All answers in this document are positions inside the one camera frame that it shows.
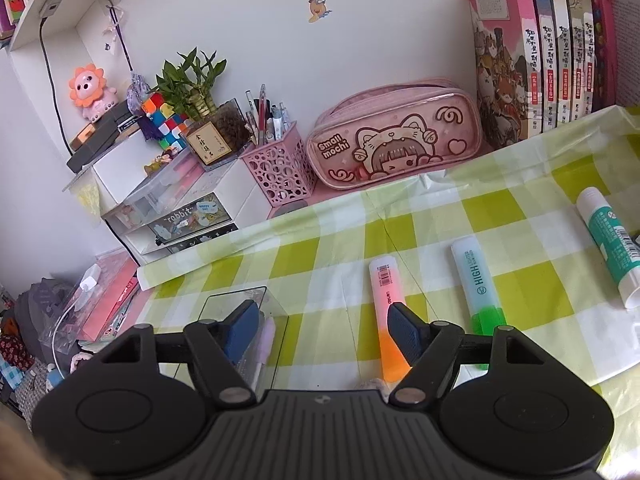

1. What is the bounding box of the pink lion toy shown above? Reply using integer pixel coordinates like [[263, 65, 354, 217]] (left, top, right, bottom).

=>
[[68, 63, 121, 124]]

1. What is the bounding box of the white charger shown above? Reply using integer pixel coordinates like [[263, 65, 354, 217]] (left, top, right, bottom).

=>
[[79, 263, 102, 292]]

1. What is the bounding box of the white drawer organizer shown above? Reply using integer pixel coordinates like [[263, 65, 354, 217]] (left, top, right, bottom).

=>
[[106, 160, 272, 267]]

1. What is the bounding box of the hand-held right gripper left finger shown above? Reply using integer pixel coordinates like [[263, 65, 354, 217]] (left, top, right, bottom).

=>
[[100, 300, 264, 405]]

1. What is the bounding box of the pink box with clear lid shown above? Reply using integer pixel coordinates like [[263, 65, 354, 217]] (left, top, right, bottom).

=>
[[47, 250, 142, 348]]

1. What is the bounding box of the green checked tablecloth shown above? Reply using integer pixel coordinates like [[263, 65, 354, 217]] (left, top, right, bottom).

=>
[[136, 104, 640, 441]]

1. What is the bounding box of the bunch of pens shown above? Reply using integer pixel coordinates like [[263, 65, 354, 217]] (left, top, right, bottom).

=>
[[244, 85, 292, 145]]

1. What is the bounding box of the green highlighter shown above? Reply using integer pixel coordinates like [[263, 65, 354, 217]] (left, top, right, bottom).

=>
[[451, 236, 509, 372]]

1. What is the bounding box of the black cable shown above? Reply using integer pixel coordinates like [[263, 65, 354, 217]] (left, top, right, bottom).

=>
[[38, 16, 75, 157]]

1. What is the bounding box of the tan spine book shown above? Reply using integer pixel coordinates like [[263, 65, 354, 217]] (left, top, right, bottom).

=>
[[544, 0, 575, 126]]

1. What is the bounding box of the white box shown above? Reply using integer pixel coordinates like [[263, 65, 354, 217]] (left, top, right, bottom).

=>
[[91, 135, 172, 194]]

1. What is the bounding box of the pink pencil case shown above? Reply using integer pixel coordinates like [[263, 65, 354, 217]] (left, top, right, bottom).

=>
[[305, 77, 484, 191]]

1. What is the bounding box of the clear storage box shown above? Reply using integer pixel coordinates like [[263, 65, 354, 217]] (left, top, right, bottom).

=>
[[101, 152, 227, 222]]

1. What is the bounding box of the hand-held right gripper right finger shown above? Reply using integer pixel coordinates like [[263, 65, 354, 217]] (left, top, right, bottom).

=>
[[387, 302, 544, 407]]

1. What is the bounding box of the pink cover cat book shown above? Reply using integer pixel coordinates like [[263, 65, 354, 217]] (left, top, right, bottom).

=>
[[467, 0, 547, 151]]

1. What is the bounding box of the brown animal wall sticker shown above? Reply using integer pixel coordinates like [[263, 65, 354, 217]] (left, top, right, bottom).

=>
[[308, 0, 334, 24]]

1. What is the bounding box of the wall shelf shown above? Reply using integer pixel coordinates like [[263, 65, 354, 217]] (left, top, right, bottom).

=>
[[0, 0, 124, 54]]

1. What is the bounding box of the colourful puzzle cube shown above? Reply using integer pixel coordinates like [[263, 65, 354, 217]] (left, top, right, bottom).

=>
[[139, 91, 192, 154]]

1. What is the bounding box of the orange highlighter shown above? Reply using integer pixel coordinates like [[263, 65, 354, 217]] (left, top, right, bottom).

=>
[[369, 255, 417, 384]]

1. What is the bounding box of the bamboo plant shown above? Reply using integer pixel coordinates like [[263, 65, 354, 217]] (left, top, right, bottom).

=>
[[150, 48, 231, 121]]

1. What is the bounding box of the purple sachet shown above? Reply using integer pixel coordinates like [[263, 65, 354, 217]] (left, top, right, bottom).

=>
[[102, 4, 152, 113]]

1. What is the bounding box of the clear plastic box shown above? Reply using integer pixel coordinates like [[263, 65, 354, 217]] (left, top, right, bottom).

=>
[[172, 286, 292, 397]]

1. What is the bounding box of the pink pen holder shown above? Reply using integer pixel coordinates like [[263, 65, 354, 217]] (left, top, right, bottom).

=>
[[241, 122, 314, 209]]

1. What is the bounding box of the glass plant pot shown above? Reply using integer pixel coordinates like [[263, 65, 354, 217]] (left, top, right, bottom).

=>
[[186, 98, 256, 170]]

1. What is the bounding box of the white green glue stick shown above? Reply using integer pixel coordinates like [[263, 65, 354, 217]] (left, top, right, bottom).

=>
[[576, 186, 640, 310]]

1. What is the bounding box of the pink book slipcase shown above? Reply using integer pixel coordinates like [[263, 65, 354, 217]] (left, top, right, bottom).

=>
[[582, 0, 620, 113]]

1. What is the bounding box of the red spine book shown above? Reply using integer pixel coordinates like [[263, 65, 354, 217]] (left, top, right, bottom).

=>
[[560, 0, 592, 120]]

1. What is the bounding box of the black box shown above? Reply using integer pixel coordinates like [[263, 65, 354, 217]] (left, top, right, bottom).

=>
[[66, 100, 147, 174]]

